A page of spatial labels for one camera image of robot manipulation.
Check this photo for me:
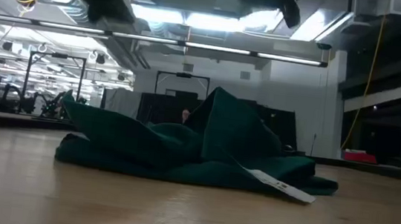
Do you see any black partition curtain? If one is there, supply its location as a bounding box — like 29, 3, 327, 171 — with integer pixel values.
244, 100, 302, 152
135, 90, 206, 131

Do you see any white ceiling air unit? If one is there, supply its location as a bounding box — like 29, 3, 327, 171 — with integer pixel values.
351, 0, 401, 21

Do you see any red box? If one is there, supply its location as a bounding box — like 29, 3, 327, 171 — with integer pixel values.
342, 148, 379, 165

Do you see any long ceiling light bar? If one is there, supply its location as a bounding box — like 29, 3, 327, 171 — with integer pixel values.
0, 13, 330, 69

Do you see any green microfiber towel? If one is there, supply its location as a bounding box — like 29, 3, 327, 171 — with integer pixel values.
52, 70, 348, 208

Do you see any gray hanging cloth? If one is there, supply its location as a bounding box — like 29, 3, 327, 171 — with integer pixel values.
100, 85, 143, 121

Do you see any gray ceiling junction box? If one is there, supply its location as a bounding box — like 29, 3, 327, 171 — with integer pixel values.
213, 0, 241, 15

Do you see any yellow cable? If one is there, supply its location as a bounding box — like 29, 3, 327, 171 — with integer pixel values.
339, 10, 388, 154

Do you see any black metal frame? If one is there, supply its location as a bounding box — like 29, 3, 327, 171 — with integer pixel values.
154, 70, 212, 101
19, 49, 88, 121

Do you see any person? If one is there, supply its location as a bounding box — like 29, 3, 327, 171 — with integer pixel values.
180, 109, 192, 125

